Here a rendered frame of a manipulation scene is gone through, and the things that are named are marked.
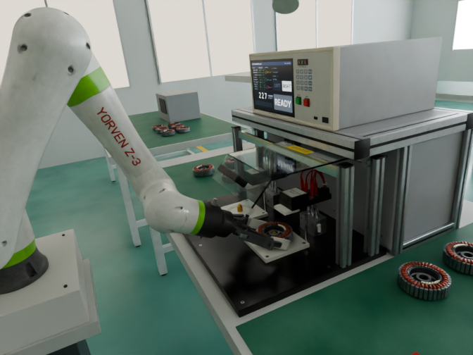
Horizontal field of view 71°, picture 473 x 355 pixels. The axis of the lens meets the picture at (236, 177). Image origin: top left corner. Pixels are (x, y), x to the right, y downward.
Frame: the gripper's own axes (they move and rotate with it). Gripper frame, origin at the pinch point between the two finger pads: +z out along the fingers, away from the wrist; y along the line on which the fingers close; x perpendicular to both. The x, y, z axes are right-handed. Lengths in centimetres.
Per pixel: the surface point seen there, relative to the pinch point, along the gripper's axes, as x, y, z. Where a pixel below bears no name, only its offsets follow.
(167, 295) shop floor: 81, 93, 19
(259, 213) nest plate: -0.8, 18.7, 5.6
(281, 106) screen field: -37.2, 13.5, -5.7
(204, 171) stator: 0, 76, 5
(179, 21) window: -151, 473, 54
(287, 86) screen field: -42.7, 9.5, -8.7
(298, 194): -14.3, -2.2, 1.3
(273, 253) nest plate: 3.6, -6.1, -2.3
